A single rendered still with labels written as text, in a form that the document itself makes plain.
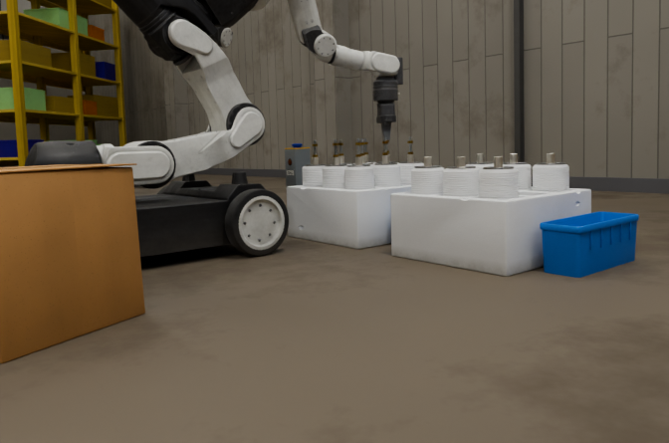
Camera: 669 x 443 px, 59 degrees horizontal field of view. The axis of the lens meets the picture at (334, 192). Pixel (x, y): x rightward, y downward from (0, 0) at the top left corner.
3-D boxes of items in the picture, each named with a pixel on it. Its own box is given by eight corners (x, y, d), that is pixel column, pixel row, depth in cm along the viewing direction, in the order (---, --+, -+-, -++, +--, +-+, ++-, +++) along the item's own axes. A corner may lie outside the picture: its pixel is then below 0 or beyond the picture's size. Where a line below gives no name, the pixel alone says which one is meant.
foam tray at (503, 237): (507, 277, 140) (506, 201, 138) (390, 256, 170) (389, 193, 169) (591, 254, 164) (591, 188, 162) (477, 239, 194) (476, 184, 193)
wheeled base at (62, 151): (58, 278, 142) (48, 138, 139) (10, 252, 182) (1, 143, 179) (278, 243, 183) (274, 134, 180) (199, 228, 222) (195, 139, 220)
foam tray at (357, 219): (357, 249, 182) (356, 191, 180) (288, 236, 212) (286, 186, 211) (443, 234, 206) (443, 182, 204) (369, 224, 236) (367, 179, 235)
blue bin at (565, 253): (579, 279, 135) (579, 227, 134) (537, 272, 144) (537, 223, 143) (640, 260, 154) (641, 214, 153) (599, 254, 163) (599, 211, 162)
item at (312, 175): (332, 214, 215) (330, 164, 213) (329, 218, 205) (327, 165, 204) (306, 215, 216) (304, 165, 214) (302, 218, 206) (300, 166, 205)
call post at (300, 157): (297, 232, 222) (294, 148, 220) (287, 230, 228) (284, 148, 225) (313, 229, 227) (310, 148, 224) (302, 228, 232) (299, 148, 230)
